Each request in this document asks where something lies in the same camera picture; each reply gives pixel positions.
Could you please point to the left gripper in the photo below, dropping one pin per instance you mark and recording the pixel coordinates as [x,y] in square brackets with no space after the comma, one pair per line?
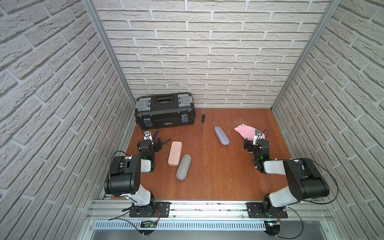
[154,142]

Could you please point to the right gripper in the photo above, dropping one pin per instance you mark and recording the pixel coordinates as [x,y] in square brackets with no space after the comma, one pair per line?
[250,144]

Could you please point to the pink microfiber cloth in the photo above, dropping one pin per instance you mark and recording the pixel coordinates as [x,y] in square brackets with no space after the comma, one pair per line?
[247,132]

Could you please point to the lavender eyeglass case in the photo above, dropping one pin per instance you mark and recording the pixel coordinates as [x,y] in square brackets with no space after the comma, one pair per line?
[223,138]

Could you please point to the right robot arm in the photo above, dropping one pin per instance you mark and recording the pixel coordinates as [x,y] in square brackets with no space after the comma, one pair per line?
[303,178]

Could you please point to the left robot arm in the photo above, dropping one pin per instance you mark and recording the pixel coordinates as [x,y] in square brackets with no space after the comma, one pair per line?
[124,176]

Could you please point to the pink eyeglass case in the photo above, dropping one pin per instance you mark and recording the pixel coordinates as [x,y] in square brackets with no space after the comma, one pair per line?
[175,153]

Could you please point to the grey felt eyeglass case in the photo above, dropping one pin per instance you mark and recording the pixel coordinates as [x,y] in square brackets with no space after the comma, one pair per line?
[183,168]

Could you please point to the black plastic toolbox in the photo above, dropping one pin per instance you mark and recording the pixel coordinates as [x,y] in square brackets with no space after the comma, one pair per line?
[165,111]

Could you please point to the blue handled pliers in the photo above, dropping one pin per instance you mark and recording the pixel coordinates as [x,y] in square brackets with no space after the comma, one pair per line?
[155,138]

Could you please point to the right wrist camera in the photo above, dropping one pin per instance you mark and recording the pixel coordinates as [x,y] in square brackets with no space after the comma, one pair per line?
[258,135]

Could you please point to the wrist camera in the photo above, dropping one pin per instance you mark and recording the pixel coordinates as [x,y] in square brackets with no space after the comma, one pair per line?
[258,135]
[147,135]

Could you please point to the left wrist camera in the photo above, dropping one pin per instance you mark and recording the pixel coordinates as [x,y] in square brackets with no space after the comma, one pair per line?
[147,135]

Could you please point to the black handled screwdriver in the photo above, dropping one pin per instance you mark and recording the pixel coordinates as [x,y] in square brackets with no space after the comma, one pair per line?
[203,120]

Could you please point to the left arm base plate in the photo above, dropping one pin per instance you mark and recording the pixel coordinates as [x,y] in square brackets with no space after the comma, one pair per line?
[159,209]

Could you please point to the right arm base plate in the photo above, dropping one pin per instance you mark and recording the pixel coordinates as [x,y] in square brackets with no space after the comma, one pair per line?
[257,210]

